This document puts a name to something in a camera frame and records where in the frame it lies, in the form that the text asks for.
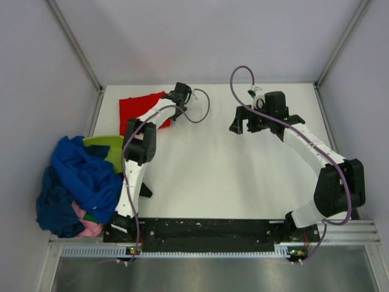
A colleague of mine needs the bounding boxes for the white slotted cable duct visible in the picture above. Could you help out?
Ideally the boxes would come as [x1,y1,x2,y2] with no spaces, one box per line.
[60,243,307,260]

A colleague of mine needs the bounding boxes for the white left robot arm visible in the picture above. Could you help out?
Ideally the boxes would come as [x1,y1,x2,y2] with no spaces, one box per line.
[111,82,192,241]

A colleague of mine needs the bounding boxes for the blue t shirt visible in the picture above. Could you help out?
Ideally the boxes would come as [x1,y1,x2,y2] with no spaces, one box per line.
[36,136,122,238]

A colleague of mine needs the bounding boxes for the green t shirt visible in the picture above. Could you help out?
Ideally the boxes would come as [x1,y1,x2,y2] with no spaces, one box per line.
[83,212,96,223]

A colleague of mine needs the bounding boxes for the aluminium frame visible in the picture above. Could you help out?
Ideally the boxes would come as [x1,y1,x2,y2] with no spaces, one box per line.
[48,1,388,291]

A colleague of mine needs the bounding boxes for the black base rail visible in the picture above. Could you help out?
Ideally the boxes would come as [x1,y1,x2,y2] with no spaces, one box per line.
[103,217,320,252]

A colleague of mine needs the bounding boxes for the pink t shirt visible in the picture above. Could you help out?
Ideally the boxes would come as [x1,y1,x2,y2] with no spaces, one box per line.
[72,201,103,237]

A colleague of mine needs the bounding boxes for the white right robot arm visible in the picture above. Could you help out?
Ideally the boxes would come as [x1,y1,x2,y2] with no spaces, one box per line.
[229,89,366,241]

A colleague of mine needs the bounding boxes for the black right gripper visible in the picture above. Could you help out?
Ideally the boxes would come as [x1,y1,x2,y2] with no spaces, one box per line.
[230,103,274,134]

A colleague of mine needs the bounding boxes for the red printed t shirt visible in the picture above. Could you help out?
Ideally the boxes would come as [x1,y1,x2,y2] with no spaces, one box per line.
[119,91,165,136]

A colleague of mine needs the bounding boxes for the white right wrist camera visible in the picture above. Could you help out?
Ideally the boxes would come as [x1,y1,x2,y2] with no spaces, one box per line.
[248,85,265,110]

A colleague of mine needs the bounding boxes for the green plastic basket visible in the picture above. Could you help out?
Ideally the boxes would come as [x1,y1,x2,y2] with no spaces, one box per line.
[83,135,124,173]

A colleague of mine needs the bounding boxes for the black t shirt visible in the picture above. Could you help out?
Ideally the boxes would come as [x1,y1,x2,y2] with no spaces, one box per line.
[139,182,153,198]

